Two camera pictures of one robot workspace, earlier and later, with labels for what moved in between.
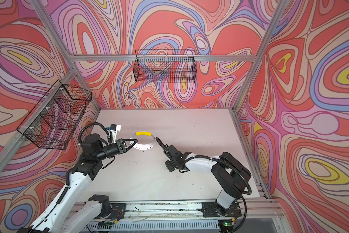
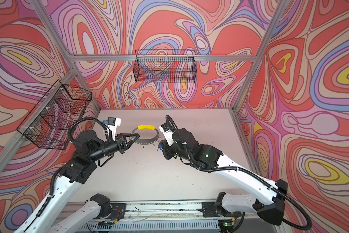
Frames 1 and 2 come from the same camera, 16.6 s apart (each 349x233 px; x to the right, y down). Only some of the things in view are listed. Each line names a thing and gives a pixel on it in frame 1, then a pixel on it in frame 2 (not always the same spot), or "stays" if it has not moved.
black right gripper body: (171, 165) to (171, 151)
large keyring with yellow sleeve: (143, 146) to (147, 141)
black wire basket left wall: (53, 123) stays
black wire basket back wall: (165, 66) stays
